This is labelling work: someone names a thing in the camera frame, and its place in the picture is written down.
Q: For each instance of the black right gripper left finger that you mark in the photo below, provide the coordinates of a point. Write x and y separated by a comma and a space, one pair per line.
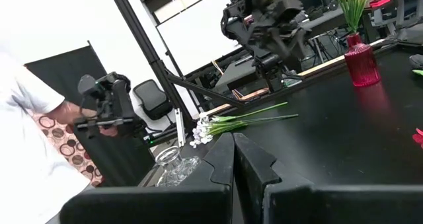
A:
198, 204

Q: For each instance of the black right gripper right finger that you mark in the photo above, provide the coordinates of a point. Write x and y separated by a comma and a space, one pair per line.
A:
297, 204

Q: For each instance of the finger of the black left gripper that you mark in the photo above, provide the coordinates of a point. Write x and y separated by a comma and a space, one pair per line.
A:
281, 49
301, 49

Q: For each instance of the large cut crystal vase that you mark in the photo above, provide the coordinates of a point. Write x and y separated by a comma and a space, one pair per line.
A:
173, 171

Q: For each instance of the red artificial flower bunch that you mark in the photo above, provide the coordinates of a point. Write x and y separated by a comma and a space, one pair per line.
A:
353, 9
419, 138

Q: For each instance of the white artificial flower bunch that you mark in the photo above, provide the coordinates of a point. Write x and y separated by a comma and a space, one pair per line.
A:
251, 112
202, 131

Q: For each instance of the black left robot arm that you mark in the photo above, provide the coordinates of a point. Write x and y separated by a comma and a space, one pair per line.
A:
269, 68

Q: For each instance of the red ribbed glass vase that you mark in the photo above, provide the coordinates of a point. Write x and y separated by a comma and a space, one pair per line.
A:
361, 65

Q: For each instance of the grey desk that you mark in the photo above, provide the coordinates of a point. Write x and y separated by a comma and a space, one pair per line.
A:
236, 73

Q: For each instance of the white board panel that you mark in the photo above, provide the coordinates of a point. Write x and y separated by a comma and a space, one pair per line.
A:
195, 32

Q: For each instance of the black curtain panel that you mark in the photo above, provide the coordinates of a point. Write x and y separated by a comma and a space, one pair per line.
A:
109, 158

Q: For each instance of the black office chair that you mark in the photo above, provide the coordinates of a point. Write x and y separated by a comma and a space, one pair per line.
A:
152, 98

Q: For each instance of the black handheld control device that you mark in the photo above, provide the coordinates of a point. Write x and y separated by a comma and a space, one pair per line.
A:
112, 98

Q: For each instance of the circle patterned cloth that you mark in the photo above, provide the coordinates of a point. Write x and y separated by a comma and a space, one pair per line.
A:
66, 144

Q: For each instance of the person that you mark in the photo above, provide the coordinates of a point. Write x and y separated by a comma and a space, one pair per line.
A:
26, 151

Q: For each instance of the silver metal bracket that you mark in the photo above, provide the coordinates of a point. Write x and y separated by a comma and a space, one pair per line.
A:
180, 128

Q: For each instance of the black metal frame pole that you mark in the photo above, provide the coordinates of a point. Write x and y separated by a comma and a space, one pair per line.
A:
150, 53

